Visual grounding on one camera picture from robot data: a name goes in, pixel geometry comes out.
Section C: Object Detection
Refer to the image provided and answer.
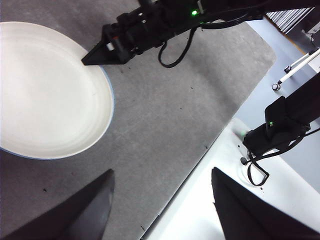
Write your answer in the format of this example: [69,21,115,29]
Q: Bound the blue round plate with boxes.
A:
[0,68,116,161]

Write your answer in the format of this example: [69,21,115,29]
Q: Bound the white round plate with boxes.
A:
[0,21,115,160]

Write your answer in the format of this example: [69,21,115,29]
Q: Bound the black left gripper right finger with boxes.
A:
[211,167,320,240]

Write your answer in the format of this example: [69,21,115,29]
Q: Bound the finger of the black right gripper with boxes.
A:
[81,41,131,67]

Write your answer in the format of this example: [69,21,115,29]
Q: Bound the black looped cable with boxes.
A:
[157,26,199,69]
[239,129,320,187]

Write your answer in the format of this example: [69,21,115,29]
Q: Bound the grey ribbed panel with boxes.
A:
[264,6,316,34]

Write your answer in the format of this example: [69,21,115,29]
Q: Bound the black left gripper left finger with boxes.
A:
[0,169,116,240]

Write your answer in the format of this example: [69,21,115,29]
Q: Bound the white tripod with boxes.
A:
[271,47,320,92]

